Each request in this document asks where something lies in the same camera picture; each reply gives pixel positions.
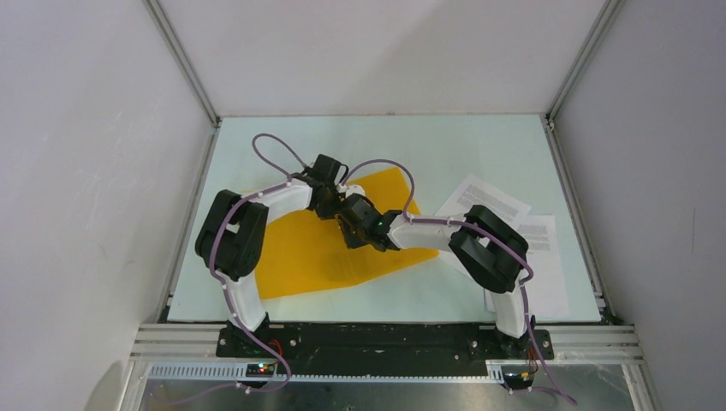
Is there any orange plastic folder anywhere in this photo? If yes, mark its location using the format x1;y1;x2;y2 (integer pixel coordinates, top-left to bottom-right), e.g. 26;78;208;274
243;166;441;301

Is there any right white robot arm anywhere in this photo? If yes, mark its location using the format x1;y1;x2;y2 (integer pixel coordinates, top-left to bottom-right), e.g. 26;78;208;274
336;194;533;358

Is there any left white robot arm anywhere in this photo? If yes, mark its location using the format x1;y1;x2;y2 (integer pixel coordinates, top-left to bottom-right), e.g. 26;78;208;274
194;154;349;357

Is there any upper printed paper sheet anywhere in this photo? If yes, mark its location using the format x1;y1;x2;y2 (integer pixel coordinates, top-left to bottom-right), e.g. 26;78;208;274
435;174;532;229

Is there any printed paper sheet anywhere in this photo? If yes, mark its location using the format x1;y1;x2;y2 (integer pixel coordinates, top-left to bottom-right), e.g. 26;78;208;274
435;174;532;229
504;214;570;321

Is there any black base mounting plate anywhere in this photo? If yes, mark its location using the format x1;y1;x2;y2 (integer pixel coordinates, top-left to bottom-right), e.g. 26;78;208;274
216;322;555;378

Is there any left controller board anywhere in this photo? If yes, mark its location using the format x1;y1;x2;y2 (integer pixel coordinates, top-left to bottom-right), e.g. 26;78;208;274
245;363;277;378

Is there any controller board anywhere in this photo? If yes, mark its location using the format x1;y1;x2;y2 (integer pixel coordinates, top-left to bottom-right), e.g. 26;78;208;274
501;372;536;391
245;363;277;378

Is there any lower printed paper sheet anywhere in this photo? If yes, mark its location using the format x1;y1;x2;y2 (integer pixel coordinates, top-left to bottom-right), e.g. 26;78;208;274
504;214;570;321

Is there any right controller board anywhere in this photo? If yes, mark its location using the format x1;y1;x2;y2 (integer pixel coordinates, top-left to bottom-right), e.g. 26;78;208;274
501;372;536;391

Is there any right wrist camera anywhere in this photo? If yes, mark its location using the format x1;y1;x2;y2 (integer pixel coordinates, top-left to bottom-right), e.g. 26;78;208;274
336;184;366;199

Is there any aluminium frame rail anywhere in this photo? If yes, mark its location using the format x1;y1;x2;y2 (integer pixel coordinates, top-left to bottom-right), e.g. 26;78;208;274
130;324;645;384

